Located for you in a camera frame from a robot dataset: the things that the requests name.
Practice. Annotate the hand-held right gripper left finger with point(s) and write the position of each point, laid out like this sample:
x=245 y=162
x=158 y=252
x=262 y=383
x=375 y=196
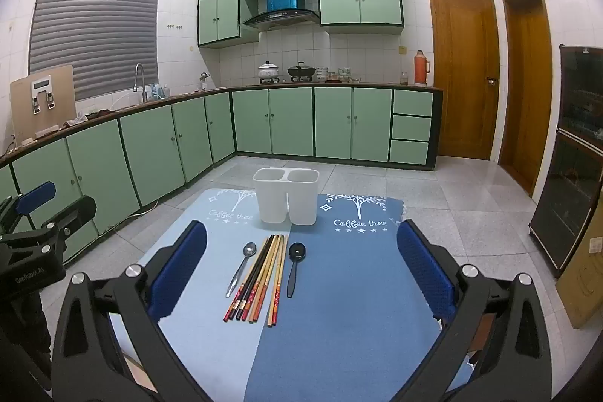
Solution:
x=181 y=270

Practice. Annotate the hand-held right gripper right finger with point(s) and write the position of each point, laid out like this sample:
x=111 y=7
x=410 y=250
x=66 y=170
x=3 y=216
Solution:
x=424 y=265

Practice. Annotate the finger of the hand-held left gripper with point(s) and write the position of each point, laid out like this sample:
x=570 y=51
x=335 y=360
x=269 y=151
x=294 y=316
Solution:
x=70 y=218
x=35 y=197

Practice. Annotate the metal spoon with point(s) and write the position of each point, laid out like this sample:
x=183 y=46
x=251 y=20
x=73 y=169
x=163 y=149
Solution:
x=249 y=249

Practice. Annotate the row of chopsticks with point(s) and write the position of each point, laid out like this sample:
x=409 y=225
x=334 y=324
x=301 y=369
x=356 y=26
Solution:
x=264 y=270

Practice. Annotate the white plastic utensil holder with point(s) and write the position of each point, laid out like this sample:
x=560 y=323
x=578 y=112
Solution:
x=273 y=199

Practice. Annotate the black plastic spoon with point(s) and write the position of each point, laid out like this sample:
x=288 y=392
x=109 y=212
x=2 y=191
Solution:
x=297 y=251

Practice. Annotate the light blue mat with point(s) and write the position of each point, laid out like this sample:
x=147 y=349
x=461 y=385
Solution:
x=221 y=336

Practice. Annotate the dark blue mat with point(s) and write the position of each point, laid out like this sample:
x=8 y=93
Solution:
x=353 y=312

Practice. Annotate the printed cardboard box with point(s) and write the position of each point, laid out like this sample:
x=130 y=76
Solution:
x=56 y=114

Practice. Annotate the metal sink faucet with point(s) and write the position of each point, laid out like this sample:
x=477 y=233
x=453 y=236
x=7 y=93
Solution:
x=140 y=81

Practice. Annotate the bottles by sink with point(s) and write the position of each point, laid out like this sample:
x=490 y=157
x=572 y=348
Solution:
x=160 y=92

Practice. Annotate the plain cardboard box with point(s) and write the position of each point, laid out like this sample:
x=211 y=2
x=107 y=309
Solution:
x=584 y=289

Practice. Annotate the black glass-front cabinet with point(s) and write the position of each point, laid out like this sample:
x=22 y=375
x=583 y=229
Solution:
x=565 y=176

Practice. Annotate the grey window blind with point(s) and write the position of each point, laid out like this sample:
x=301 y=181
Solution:
x=94 y=30

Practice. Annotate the green base cabinets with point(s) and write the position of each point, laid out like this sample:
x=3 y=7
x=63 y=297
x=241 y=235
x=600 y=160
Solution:
x=292 y=124

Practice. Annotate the small metal tap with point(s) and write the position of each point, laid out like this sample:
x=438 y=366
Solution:
x=204 y=81

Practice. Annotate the orange thermos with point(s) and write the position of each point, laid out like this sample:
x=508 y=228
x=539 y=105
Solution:
x=420 y=70

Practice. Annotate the plain wooden door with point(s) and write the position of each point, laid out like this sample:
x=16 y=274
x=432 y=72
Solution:
x=527 y=91

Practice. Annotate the white cooking pot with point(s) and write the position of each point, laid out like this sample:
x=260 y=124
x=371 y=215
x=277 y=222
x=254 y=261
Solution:
x=267 y=71

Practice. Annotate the stack of bowls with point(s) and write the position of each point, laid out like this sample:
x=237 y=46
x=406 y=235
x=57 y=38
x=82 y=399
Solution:
x=322 y=74

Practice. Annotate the black wok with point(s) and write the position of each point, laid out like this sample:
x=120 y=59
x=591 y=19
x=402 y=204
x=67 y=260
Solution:
x=300 y=71

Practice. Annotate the black range hood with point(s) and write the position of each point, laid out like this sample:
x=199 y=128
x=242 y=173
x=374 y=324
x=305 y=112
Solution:
x=282 y=18

